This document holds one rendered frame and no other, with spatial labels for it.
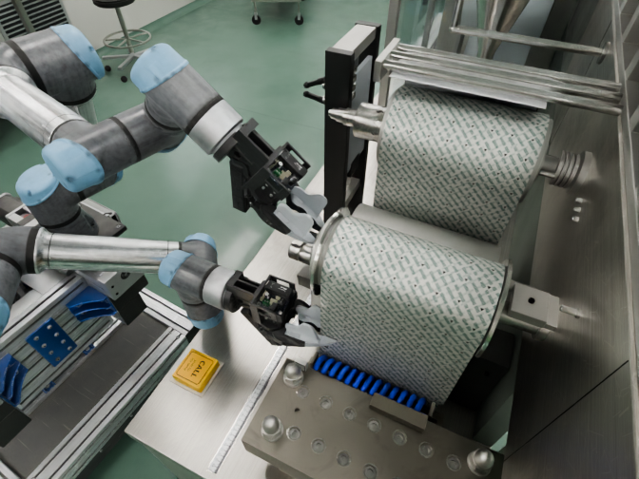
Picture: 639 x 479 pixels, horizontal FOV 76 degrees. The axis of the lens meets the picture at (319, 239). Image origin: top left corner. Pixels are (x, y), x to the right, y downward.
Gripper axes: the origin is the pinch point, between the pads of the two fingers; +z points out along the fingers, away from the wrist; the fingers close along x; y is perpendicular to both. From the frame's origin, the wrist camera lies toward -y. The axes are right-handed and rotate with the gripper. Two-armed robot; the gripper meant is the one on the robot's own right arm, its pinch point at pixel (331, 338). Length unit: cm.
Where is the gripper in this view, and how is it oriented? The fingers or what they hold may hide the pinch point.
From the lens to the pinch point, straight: 74.3
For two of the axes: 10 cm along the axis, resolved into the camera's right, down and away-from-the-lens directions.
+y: 0.0, -6.8, -7.4
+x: 4.2, -6.7, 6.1
